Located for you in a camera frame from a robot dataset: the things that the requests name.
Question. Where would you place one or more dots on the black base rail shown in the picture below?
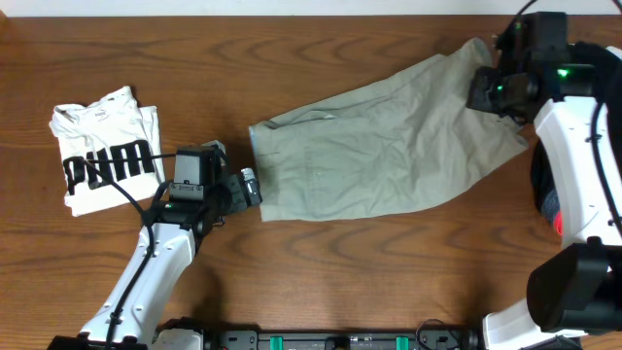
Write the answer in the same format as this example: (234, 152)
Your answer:
(426, 338)

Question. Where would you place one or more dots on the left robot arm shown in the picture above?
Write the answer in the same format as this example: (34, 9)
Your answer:
(181, 215)

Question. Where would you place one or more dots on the black garment with red tag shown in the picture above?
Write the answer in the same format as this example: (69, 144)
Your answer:
(545, 194)

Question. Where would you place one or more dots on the white Puma t-shirt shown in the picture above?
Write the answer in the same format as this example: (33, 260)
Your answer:
(110, 140)

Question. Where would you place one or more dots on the khaki green shorts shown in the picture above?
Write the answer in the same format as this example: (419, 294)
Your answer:
(403, 144)

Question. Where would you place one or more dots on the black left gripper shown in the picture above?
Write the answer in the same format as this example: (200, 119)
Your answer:
(238, 195)

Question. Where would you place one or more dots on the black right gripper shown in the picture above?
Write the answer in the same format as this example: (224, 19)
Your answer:
(486, 90)

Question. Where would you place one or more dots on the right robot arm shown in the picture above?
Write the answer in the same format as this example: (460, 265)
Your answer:
(576, 111)

